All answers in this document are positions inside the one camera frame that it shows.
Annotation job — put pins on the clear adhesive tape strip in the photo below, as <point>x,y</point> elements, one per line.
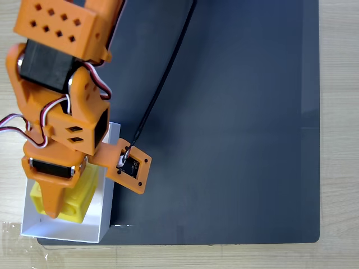
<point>16,241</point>

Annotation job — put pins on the white open box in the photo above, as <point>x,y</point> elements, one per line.
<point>95,221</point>

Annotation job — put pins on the yellow block with star reliefs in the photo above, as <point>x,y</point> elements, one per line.
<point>77,196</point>

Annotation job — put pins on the orange camera mount with board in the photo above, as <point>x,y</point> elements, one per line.
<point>112,157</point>

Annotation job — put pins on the dark grey textured mat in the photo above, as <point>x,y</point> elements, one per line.
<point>224,126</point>

